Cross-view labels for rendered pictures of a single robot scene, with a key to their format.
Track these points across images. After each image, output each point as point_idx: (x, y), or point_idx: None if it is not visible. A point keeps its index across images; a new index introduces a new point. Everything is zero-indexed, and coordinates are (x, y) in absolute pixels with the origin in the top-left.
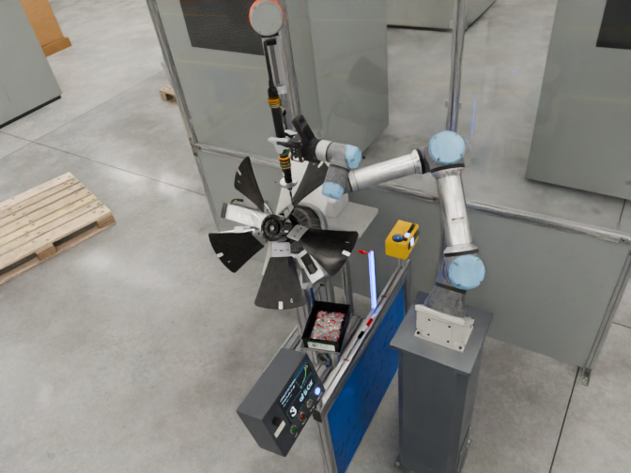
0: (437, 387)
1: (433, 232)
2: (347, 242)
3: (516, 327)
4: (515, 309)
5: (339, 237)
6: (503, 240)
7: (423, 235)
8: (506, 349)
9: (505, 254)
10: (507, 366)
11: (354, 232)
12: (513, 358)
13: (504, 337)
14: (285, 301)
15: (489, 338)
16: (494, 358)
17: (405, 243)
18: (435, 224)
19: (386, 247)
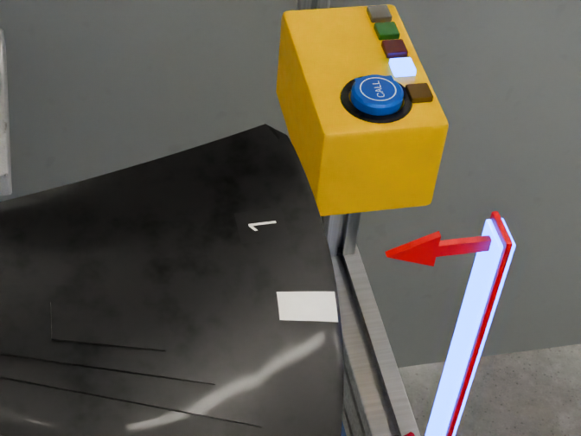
0: None
1: (262, 62)
2: (265, 225)
3: (539, 294)
4: (545, 240)
5: (180, 215)
6: (542, 5)
7: (220, 88)
8: (501, 374)
9: (541, 60)
10: (540, 425)
11: (253, 136)
12: (533, 390)
13: (496, 341)
14: None
15: (437, 363)
16: (494, 420)
17: (436, 113)
18: (271, 26)
19: (327, 174)
